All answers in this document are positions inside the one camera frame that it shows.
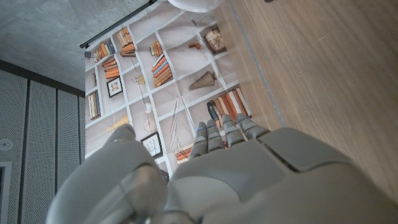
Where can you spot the white cloth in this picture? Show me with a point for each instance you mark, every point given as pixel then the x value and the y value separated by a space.
pixel 196 4

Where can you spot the printed bookshelf backdrop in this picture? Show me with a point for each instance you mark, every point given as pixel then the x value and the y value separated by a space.
pixel 174 77

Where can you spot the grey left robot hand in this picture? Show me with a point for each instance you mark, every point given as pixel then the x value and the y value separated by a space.
pixel 248 186

